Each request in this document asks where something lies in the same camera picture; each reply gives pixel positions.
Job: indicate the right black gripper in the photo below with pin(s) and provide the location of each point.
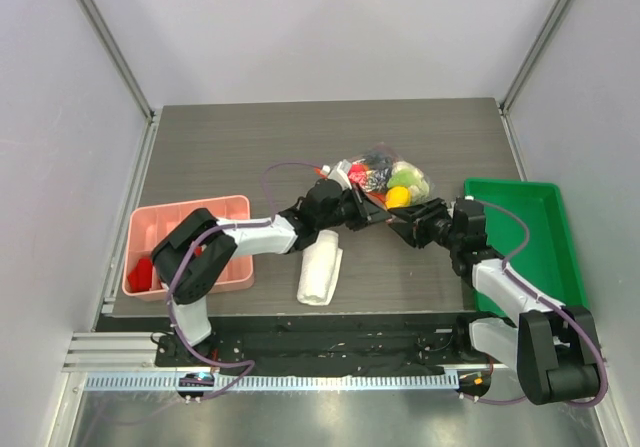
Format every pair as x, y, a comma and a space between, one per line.
416, 223

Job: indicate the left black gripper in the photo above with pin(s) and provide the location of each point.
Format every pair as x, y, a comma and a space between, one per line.
362, 209

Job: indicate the clear zip top bag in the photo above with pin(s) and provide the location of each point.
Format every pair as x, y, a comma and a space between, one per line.
380, 196

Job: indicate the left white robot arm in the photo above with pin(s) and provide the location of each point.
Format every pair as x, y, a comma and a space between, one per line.
191, 258

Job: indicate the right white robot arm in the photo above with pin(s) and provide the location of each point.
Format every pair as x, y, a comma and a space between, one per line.
552, 347

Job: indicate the yellow fake pepper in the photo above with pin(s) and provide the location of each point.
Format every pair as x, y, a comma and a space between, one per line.
398, 197

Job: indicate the white fake cauliflower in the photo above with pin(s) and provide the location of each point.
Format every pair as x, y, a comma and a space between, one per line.
417, 196

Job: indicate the red fake tomato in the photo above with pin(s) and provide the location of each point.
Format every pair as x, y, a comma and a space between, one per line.
359, 174

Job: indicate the dark fake grapes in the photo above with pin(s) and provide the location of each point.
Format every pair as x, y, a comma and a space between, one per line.
379, 166

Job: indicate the green fake lettuce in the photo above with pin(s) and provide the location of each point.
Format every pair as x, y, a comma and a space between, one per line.
407, 177

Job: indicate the rolled white towel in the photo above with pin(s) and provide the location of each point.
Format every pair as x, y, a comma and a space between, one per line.
320, 269

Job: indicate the green plastic bin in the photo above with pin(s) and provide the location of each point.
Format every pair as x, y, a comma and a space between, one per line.
549, 259

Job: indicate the pink divided organizer tray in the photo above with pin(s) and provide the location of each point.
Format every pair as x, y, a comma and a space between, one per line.
149, 225

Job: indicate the red cloth left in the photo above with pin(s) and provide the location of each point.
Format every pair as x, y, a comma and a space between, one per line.
140, 278

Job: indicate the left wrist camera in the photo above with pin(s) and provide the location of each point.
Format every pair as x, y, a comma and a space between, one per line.
339, 173

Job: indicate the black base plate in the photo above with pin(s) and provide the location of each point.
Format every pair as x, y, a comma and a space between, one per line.
318, 345

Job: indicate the right aluminium frame post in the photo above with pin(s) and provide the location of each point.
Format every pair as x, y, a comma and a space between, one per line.
550, 26

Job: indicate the aluminium frame post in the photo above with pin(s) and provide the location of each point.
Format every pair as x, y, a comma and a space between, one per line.
105, 36
550, 26

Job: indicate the perforated metal rail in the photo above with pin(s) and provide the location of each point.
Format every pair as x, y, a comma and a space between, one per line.
189, 381

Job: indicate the left aluminium frame post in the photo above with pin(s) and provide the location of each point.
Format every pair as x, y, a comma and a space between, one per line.
105, 36

